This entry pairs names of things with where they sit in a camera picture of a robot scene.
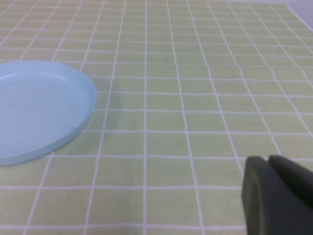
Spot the light blue round plate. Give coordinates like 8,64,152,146
0,60,97,167

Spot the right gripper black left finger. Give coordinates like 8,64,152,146
241,155,313,235

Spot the green checkered tablecloth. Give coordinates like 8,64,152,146
0,0,313,235

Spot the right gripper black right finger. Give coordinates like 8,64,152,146
268,154,313,211

